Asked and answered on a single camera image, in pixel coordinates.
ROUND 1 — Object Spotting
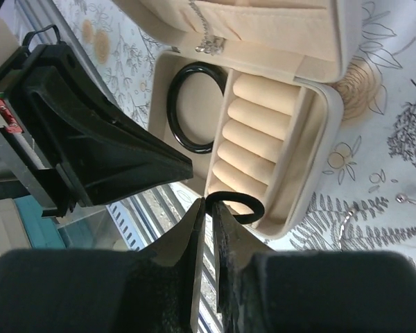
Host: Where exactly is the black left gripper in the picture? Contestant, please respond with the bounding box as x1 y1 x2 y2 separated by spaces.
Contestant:
0 44 193 218

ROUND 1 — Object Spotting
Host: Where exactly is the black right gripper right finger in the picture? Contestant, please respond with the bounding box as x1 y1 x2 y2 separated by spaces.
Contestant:
212 203 416 332

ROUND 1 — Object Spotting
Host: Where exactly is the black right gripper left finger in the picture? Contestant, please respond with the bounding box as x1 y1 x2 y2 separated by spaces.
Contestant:
0 198 206 332

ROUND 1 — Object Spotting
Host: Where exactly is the black hair tie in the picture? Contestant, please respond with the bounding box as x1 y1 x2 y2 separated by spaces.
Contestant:
205 191 266 225

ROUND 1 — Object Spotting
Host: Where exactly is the black bangle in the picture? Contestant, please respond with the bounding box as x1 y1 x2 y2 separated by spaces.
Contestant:
162 61 228 155

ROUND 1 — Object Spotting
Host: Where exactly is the fine silver chain necklace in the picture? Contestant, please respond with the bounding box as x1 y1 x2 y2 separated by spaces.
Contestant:
187 0 227 56

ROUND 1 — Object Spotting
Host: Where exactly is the beige jewelry box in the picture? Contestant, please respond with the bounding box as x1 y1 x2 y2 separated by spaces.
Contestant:
117 1 362 239

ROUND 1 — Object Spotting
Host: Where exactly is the floral patterned tablecloth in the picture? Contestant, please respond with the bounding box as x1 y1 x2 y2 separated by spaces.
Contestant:
48 0 416 278

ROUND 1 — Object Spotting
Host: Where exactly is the thin silver cuff bracelet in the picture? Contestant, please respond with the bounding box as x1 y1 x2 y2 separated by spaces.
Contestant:
338 192 416 250

